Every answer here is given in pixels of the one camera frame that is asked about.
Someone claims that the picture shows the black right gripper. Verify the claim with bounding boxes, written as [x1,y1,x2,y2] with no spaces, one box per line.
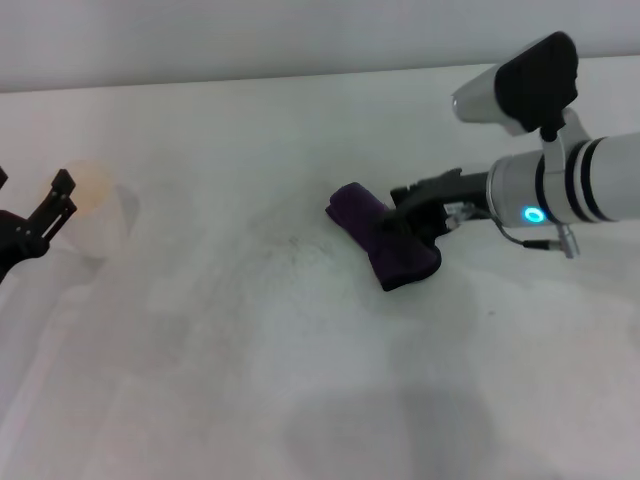
[378,167,490,251]

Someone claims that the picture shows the thin grey wrist cable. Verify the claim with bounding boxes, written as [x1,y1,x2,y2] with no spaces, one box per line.
[492,212,566,251]

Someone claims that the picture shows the silver cable connector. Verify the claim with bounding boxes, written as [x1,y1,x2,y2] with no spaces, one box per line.
[553,222,580,260]

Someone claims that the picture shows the purple rag with black trim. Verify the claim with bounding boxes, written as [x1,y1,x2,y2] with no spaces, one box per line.
[324,182,443,293]

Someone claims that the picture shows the black and white wrist camera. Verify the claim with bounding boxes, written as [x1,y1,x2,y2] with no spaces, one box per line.
[451,31,581,140]

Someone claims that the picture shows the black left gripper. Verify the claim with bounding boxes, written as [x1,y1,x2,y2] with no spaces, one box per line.
[0,167,79,284]

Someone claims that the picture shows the white paper cup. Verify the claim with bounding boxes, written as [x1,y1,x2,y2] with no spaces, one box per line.
[63,158,130,262]

